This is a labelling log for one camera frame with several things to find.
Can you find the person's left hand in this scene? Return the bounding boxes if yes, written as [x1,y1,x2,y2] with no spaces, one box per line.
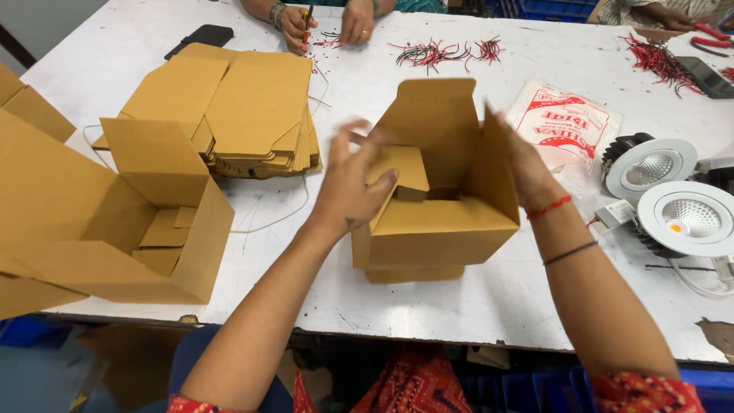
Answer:
[310,117,401,237]

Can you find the person's right hand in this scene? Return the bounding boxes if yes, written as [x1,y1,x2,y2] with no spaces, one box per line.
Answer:
[484,112,570,215]

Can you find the small cardboard box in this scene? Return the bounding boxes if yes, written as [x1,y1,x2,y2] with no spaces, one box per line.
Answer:
[351,77,521,285]

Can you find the white plastic bag red print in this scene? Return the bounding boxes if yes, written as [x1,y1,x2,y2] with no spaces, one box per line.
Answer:
[505,78,625,197]

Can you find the blue plastic crates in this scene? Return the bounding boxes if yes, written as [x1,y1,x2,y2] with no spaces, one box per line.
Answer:
[486,0,601,21]

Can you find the small white driver box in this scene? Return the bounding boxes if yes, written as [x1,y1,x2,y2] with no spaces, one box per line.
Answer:
[593,198,638,231]

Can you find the white round downlight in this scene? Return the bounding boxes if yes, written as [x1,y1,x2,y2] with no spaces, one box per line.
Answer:
[600,132,700,203]
[630,180,734,260]

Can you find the black phone with glossy screen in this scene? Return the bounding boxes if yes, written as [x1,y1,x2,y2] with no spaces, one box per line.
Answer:
[674,55,734,100]

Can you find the stack of flat cardboard boxes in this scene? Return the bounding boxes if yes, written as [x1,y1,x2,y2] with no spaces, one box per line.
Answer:
[92,42,323,180]

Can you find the red patterned garment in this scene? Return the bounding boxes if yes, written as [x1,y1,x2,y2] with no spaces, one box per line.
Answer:
[166,344,707,413]

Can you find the large open cardboard box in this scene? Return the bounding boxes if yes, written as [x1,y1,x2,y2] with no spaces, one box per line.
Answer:
[0,108,236,320]

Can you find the flat cardboard piece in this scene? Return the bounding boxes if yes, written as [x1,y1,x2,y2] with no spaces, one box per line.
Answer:
[0,60,77,143]

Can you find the red thread bracelet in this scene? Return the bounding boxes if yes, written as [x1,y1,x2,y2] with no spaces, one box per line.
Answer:
[525,195,573,221]

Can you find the pile of red black wires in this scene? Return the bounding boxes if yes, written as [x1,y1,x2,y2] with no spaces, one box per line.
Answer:
[387,36,507,76]

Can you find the black thread bracelet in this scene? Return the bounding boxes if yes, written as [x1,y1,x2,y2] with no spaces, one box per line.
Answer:
[542,240,599,267]

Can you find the large heap of red wires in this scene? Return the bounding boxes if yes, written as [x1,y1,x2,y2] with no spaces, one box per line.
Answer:
[619,33,707,99]

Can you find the small heap of cut wires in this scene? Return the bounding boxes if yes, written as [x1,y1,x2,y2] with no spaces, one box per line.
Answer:
[312,31,345,50]

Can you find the red handled pliers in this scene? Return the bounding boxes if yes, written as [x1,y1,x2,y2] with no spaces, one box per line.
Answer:
[690,22,734,59]

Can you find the white cable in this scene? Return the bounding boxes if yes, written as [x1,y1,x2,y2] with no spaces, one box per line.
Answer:
[667,257,734,298]

